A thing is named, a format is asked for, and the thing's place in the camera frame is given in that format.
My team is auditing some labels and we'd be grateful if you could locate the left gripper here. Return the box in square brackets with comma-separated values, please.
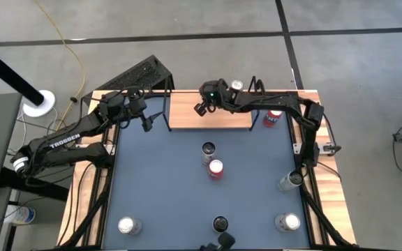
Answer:
[128, 87, 164, 132]

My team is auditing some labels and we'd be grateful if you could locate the black pole with white base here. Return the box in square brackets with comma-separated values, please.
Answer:
[0, 40, 56, 118]

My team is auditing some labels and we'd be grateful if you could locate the white and blue container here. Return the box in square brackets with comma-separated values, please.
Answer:
[3, 205, 36, 226]

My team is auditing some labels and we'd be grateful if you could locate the black metal beam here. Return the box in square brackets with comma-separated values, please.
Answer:
[0, 170, 70, 202]

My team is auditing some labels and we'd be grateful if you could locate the grey-blue table mat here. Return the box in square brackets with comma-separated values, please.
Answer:
[102, 96, 311, 250]

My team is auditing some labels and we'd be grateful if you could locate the black perforated computer case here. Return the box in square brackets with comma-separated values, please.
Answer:
[82, 54, 175, 102]

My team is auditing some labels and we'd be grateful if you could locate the red Fanta soda can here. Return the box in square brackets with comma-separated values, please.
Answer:
[262, 109, 283, 129]
[207, 159, 225, 181]

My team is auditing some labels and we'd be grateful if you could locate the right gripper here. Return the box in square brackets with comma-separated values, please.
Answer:
[194, 79, 237, 117]

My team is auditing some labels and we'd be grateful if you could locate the yellow cable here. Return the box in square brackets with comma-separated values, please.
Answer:
[33, 0, 86, 130]

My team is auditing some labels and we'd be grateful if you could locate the white Celsius slim can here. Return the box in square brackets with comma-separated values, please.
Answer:
[276, 170, 305, 192]
[211, 215, 230, 234]
[201, 142, 217, 166]

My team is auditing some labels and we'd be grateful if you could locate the black round object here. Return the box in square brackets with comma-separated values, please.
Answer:
[199, 231, 237, 251]

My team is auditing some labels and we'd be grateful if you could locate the black metal table frame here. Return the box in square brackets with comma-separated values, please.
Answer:
[57, 90, 357, 251]

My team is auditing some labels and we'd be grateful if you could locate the wooden shelf with black frame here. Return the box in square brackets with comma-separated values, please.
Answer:
[161, 75, 267, 132]

